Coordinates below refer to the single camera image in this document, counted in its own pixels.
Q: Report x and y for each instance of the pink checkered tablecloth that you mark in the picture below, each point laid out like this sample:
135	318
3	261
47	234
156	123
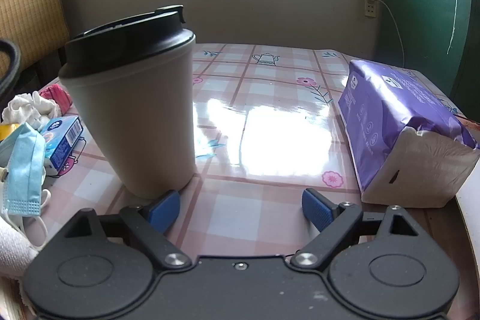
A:
267	126

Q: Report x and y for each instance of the yellow tape roll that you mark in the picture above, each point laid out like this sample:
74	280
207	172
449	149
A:
6	130

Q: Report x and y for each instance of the purple tissue pack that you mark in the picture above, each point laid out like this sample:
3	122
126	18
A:
408	149

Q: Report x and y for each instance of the small blue tissue packet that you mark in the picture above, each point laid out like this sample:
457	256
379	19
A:
61	135

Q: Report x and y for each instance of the white face mask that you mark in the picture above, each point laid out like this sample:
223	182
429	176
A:
17	251

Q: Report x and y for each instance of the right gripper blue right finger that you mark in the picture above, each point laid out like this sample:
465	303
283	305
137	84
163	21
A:
338	226

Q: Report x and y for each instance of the beige cup with black lid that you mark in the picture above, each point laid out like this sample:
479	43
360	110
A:
131	83

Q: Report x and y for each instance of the blue surgical face mask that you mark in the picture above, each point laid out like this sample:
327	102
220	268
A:
23	155

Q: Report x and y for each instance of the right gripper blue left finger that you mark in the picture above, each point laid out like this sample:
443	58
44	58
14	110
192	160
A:
147	225

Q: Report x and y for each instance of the white cloth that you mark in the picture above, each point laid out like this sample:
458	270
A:
30	108

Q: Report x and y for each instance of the pink and white sock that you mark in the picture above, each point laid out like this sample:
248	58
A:
57	94

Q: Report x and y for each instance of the green cabinet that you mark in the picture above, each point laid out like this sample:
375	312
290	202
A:
439	38

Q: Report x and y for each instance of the woven bamboo chair back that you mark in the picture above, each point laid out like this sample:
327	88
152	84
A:
37	27

